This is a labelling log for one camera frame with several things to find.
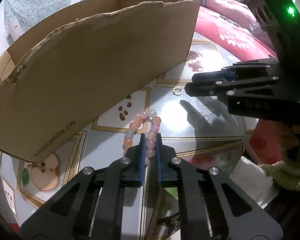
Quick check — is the pink bead bracelet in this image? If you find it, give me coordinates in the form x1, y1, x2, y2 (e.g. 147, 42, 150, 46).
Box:
122, 109, 162, 165

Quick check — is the pink floral quilt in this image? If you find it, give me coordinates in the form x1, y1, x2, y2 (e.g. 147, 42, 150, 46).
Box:
195, 0, 276, 61

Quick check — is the brown cardboard box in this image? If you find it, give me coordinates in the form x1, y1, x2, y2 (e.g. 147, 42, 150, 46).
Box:
0, 0, 200, 162

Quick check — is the teal floral hanging cloth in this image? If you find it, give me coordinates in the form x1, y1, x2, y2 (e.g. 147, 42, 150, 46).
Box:
4, 0, 71, 32

